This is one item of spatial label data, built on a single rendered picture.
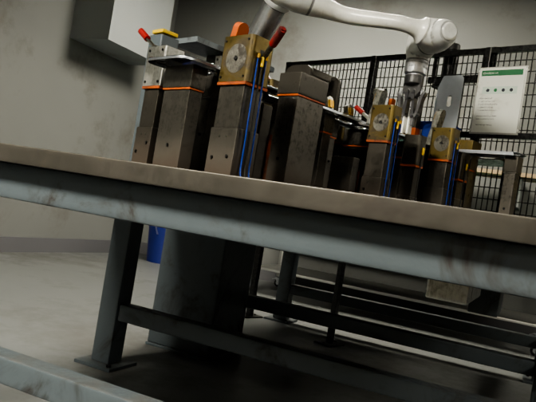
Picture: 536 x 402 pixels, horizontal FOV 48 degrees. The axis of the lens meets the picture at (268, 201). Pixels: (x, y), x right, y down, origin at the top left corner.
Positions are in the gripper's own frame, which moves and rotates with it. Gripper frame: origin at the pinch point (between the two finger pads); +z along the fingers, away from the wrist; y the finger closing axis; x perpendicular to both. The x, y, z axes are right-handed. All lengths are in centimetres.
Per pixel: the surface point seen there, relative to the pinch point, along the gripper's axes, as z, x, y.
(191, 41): -8, -88, -30
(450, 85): -23.1, 26.5, 1.1
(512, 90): -28, 54, 16
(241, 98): 16, -109, 23
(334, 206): 39, -126, 69
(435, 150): 10.4, -8.6, 19.3
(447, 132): 3.6, -8.6, 22.5
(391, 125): 8.7, -43.1, 21.8
